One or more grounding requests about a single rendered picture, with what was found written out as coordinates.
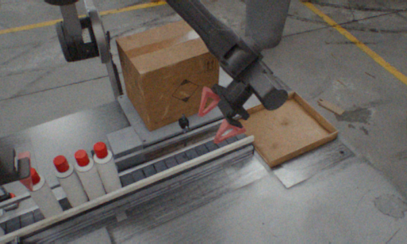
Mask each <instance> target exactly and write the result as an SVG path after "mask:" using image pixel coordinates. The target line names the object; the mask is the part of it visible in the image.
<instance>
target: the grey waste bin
mask: <svg viewBox="0 0 407 244"><path fill-rule="evenodd" d="M290 2H291V0H246V13H245V38H246V37H247V36H249V35H250V36H251V38H252V40H254V42H256V44H257V45H258V46H259V47H260V48H264V49H265V48H271V47H276V46H277V45H278V44H279V43H280V40H281V37H282V32H283V29H284V24H285V21H286V16H287V13H288V9H289V5H290Z"/></svg>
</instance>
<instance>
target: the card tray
mask: <svg viewBox="0 0 407 244"><path fill-rule="evenodd" d="M245 110H247V112H248V114H250V117H249V119H248V120H247V121H245V120H242V118H238V119H237V121H239V122H241V124H242V125H244V126H245V127H246V128H247V132H246V133H244V134H245V135H246V136H247V137H249V136H254V141H252V143H253V146H254V147H255V150H256V151H257V152H258V153H259V154H260V155H261V156H262V157H263V160H264V161H265V162H266V163H267V164H268V165H269V167H270V168H271V167H274V166H277V165H279V164H281V163H283V162H285V161H288V160H290V159H292V158H293V157H296V156H298V155H301V154H303V153H306V152H307V151H309V150H311V149H314V148H317V147H318V146H319V145H322V144H324V143H326V142H329V141H331V140H334V139H336V138H337V135H338V133H339V130H338V129H337V128H336V127H335V126H334V125H331V124H330V123H329V122H328V121H327V120H326V118H324V117H323V116H322V115H321V114H320V113H319V112H318V111H317V110H315V109H314V108H313V107H312V106H311V104H309V103H308V102H307V101H306V100H305V99H304V98H302V97H301V96H300V95H299V94H298V93H297V92H296V91H293V92H291V93H289V94H288V99H287V101H285V103H284V104H283V105H282V106H281V107H280V108H278V109H276V110H266V109H265V108H264V107H263V105H262V103H261V104H256V105H255V106H253V107H250V108H248V109H245Z"/></svg>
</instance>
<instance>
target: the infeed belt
mask: <svg viewBox="0 0 407 244"><path fill-rule="evenodd" d="M244 138H248V137H247V136H246V135H245V134H240V135H237V136H234V137H231V138H228V139H226V140H224V141H222V142H219V143H217V144H216V143H214V142H213V141H214V139H213V140H210V141H207V142H204V143H202V144H200V145H199V146H195V147H194V148H190V149H188V150H185V151H182V152H179V153H177V154H174V156H173V155H171V156H170V157H166V159H163V160H160V161H157V162H154V163H153V164H149V165H147V166H144V167H142V168H139V169H136V170H133V171H131V172H128V173H126V174H124V175H122V176H119V178H120V181H121V185H122V188H123V187H124V186H128V185H130V184H133V183H135V182H138V181H140V180H144V179H146V178H149V177H150V176H153V175H156V174H159V173H161V172H163V171H165V170H167V169H170V168H172V167H175V166H177V165H180V164H183V163H186V162H188V161H191V160H193V159H196V158H198V157H199V156H202V155H205V154H207V153H210V152H213V151H214V150H217V149H219V148H223V147H225V146H228V145H230V144H231V143H234V142H237V141H239V140H241V139H244ZM252 144H253V143H252V142H249V143H248V144H245V145H244V146H241V147H239V148H236V149H234V150H230V151H228V152H225V153H224V154H221V155H218V156H216V157H215V158H212V159H209V160H207V161H204V162H202V163H199V164H197V165H194V166H191V167H189V168H187V169H184V170H182V171H180V172H178V173H176V174H173V175H171V176H167V177H166V178H163V179H161V180H158V181H155V182H153V183H150V184H147V185H145V186H144V187H142V188H139V189H137V190H134V191H132V192H129V193H127V194H124V195H121V196H119V197H117V198H114V199H111V200H109V201H106V202H104V203H101V204H99V205H96V206H94V207H93V208H90V209H88V210H85V211H82V212H81V213H78V214H76V215H73V216H70V217H68V218H65V219H63V220H60V221H58V222H56V223H53V224H50V225H48V226H45V227H43V228H40V229H38V230H36V231H33V232H30V233H28V234H26V235H23V236H21V237H20V241H23V240H25V239H27V238H29V237H32V236H35V235H36V234H37V233H40V232H43V231H44V230H48V229H50V228H53V227H54V226H57V225H60V224H62V223H65V222H67V221H69V220H73V219H75V218H77V217H79V216H82V215H85V214H87V213H89V212H92V211H95V210H97V209H99V208H102V207H104V206H107V205H108V204H111V203H113V202H115V201H118V200H120V199H123V198H125V197H128V196H130V195H133V194H135V193H137V192H140V191H143V190H146V189H147V188H150V187H153V186H154V185H156V184H159V183H161V182H164V181H166V180H170V179H171V178H174V177H176V176H179V175H181V174H184V173H187V172H189V171H190V170H192V169H196V168H197V167H200V166H202V165H205V164H207V163H210V162H213V161H215V160H218V159H221V158H223V157H224V156H226V155H229V154H231V153H234V152H236V151H239V150H241V149H243V148H247V147H249V146H251V145H252ZM59 201H60V202H59ZM59 201H58V202H59V204H60V205H61V207H62V209H63V212H64V211H66V210H67V209H70V208H73V207H71V205H70V203H69V201H68V199H67V197H65V198H63V199H60V200H59ZM44 219H45V217H44V215H43V213H42V212H41V210H40V209H39V208H37V209H34V210H32V211H28V212H26V213H23V214H21V215H20V217H19V216H16V217H14V218H10V219H8V220H6V221H3V222H2V223H0V227H1V228H2V229H3V230H4V231H5V234H6V235H7V234H9V233H11V232H14V231H16V230H19V229H21V228H24V227H27V226H30V225H31V224H34V223H37V222H40V221H41V220H44Z"/></svg>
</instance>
